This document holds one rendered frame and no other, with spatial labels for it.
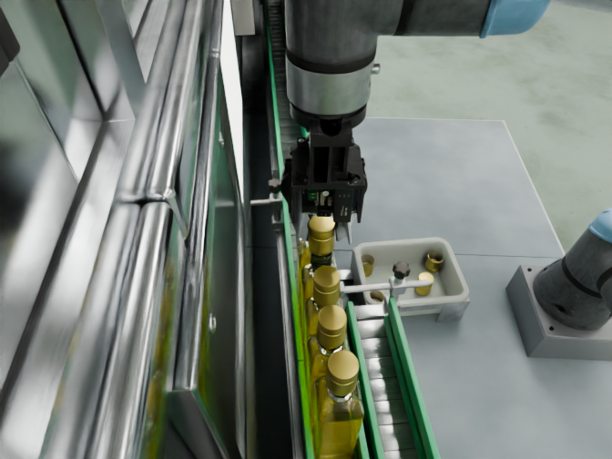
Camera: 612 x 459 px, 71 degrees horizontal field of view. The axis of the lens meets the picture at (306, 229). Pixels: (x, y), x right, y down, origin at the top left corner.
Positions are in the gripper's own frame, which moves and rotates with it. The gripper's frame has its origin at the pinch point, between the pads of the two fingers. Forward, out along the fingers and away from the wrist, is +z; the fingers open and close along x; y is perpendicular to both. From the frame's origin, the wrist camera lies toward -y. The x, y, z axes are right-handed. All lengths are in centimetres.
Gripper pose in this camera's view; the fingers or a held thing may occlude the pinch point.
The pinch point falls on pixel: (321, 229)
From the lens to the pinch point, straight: 55.8
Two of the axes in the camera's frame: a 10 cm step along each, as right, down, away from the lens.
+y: 0.1, 7.4, -6.7
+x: 10.0, -0.1, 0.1
